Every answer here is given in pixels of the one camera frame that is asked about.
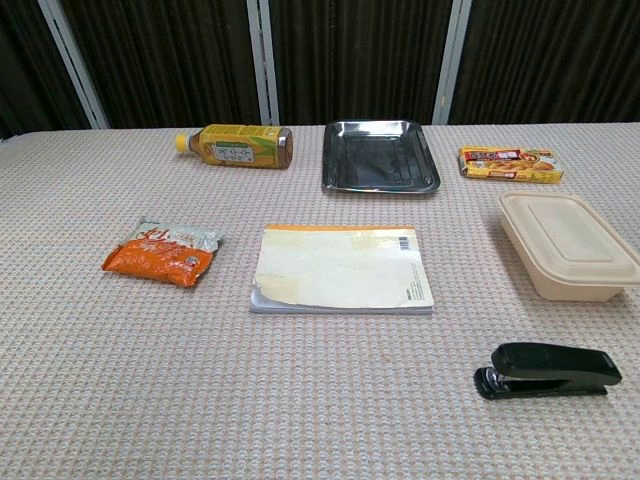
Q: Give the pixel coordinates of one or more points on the black stapler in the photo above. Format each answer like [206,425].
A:
[550,367]

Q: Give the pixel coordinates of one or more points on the carded black tool package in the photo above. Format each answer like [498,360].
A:
[340,272]

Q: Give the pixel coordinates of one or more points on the stainless steel rectangular tray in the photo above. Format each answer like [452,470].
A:
[380,157]

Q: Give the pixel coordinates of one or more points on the yellow-label tea bottle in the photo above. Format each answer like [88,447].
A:
[240,146]

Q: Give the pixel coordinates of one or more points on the orange and white snack packet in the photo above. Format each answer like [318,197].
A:
[160,257]

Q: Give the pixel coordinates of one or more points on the black pleated curtain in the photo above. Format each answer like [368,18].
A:
[360,55]

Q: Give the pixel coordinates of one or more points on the yellow curry roux box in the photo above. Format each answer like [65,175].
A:
[510,164]

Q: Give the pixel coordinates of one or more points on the beige waffle-weave tablecloth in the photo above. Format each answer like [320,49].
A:
[150,380]

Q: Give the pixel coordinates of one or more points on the beige lidded food container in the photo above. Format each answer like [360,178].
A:
[565,245]

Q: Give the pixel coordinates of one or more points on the grey metal frame post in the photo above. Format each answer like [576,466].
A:
[75,65]
[263,60]
[452,60]

